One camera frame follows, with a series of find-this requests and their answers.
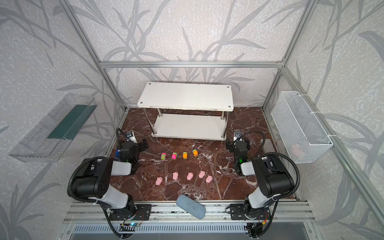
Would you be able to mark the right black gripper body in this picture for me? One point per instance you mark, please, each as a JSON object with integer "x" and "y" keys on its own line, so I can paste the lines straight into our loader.
{"x": 237, "y": 147}

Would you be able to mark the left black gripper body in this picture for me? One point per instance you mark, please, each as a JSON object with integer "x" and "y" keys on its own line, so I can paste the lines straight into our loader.
{"x": 139, "y": 147}

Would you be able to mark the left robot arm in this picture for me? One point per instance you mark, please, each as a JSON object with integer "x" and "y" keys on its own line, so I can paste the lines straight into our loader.
{"x": 90, "y": 182}

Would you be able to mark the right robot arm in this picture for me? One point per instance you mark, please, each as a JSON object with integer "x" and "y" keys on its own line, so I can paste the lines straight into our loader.
{"x": 277, "y": 175}

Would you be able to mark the white two-tier shelf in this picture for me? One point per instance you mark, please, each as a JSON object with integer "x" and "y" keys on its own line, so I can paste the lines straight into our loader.
{"x": 188, "y": 97}

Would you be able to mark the pink toy pig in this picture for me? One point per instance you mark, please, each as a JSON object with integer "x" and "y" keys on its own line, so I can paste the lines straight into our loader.
{"x": 159, "y": 180}
{"x": 209, "y": 179}
{"x": 190, "y": 176}
{"x": 202, "y": 174}
{"x": 175, "y": 176}

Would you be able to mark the pink toy in basket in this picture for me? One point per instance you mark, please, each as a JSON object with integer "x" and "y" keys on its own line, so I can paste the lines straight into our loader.
{"x": 297, "y": 151}

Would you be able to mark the grey blue oval pad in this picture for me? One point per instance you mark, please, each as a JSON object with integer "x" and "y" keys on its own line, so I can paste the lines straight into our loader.
{"x": 192, "y": 207}

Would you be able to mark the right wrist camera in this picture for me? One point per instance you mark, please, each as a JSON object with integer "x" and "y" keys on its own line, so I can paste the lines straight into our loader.
{"x": 238, "y": 135}

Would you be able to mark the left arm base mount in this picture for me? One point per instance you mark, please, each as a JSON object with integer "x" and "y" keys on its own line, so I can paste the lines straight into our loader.
{"x": 140, "y": 212}

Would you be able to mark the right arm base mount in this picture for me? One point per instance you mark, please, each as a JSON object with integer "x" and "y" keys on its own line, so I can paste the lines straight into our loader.
{"x": 245, "y": 212}

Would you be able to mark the white wire mesh basket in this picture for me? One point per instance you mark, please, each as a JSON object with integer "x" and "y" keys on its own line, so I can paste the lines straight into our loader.
{"x": 298, "y": 124}

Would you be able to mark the clear plastic wall bin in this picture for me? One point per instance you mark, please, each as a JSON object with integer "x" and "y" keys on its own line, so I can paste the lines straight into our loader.
{"x": 50, "y": 138}

